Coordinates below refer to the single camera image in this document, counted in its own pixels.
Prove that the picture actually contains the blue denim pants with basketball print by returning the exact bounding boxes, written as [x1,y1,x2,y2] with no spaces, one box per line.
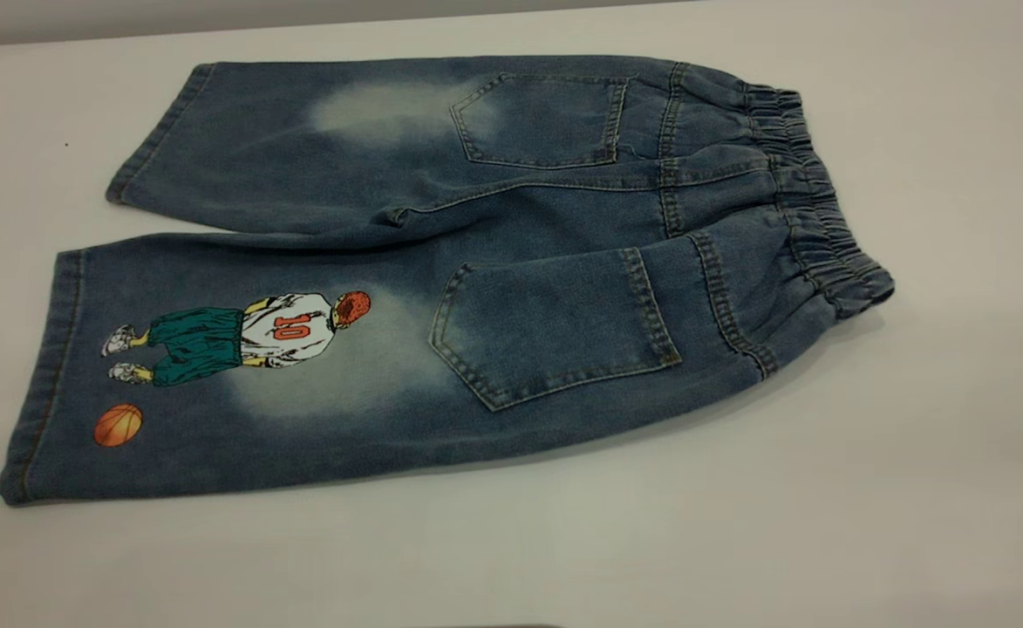
[0,54,897,508]

